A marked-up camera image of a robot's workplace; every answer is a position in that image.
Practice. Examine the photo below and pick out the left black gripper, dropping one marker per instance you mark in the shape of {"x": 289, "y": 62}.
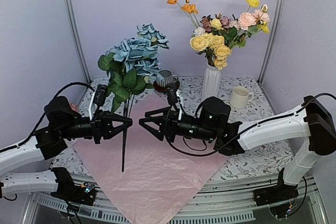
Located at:
{"x": 102, "y": 126}

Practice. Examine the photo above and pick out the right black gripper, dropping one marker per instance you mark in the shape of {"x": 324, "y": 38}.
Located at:
{"x": 160, "y": 119}

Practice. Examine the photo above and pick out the purple pink wrapping paper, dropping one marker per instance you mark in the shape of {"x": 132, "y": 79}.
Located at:
{"x": 147, "y": 180}

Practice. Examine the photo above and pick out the blue hydrangea flower stem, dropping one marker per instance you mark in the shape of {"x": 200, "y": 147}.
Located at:
{"x": 130, "y": 65}

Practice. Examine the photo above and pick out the cream yellow rose stem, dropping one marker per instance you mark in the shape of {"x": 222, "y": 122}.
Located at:
{"x": 214, "y": 46}

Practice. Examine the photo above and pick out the orange flower stem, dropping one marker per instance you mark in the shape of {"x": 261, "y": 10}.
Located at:
{"x": 189, "y": 9}

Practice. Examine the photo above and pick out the pink rose flower stem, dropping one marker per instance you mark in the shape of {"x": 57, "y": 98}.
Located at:
{"x": 223, "y": 22}

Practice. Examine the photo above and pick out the peach pink rose stem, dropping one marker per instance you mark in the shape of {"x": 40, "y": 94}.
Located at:
{"x": 242, "y": 35}

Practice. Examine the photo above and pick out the yellow poppy flower stem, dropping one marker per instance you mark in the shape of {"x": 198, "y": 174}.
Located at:
{"x": 256, "y": 6}

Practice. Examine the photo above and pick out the dusty pink rose stem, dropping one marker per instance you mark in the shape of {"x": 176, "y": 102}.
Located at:
{"x": 205, "y": 28}

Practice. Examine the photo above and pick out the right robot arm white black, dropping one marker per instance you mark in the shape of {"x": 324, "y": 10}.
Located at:
{"x": 310, "y": 120}

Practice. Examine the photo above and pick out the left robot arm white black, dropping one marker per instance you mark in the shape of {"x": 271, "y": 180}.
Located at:
{"x": 24, "y": 153}

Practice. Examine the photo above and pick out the white ribbed vase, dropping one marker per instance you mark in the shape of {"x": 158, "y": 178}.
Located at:
{"x": 211, "y": 82}

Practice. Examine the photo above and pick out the dark red saucer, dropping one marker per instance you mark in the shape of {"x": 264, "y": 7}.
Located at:
{"x": 162, "y": 89}

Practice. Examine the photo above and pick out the striped grey cup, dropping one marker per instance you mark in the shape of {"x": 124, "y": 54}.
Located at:
{"x": 166, "y": 77}

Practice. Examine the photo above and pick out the red patterned bowl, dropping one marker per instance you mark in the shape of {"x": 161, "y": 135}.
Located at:
{"x": 74, "y": 107}

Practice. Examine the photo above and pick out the cream mug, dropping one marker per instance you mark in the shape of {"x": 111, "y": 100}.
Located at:
{"x": 240, "y": 97}

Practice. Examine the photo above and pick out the floral patterned tablecloth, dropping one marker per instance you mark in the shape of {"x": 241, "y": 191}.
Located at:
{"x": 263, "y": 160}

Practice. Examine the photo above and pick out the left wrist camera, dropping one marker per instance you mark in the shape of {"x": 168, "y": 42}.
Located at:
{"x": 97, "y": 100}

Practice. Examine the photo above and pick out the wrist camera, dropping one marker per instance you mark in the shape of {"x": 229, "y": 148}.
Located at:
{"x": 97, "y": 100}
{"x": 174, "y": 98}

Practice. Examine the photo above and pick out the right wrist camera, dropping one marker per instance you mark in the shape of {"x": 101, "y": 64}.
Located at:
{"x": 174, "y": 98}

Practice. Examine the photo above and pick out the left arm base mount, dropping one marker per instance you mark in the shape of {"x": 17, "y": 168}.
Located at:
{"x": 69, "y": 192}

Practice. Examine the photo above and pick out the front aluminium rail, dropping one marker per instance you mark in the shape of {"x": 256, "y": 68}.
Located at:
{"x": 219, "y": 201}

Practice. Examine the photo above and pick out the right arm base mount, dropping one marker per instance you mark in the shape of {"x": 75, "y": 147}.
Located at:
{"x": 275, "y": 194}

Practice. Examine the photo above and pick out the left aluminium frame post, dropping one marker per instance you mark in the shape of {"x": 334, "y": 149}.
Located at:
{"x": 76, "y": 40}

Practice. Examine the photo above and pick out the aluminium frame post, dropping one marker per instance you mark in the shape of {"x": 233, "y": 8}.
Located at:
{"x": 76, "y": 40}
{"x": 271, "y": 41}

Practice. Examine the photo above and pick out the right aluminium frame post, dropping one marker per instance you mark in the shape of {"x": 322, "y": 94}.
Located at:
{"x": 271, "y": 41}

